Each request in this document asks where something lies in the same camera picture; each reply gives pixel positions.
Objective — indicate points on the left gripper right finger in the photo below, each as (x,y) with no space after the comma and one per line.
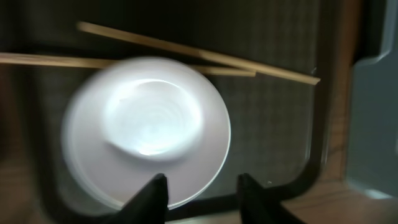
(258,207)

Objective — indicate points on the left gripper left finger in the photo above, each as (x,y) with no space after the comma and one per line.
(148,206)

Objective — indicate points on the white bowl with crumbs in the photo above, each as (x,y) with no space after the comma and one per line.
(141,117)

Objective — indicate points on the wooden chopstick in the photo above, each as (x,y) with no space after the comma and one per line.
(196,52)
(58,61)

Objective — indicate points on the grey plastic dishwasher rack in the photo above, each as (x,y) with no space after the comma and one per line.
(371,165)

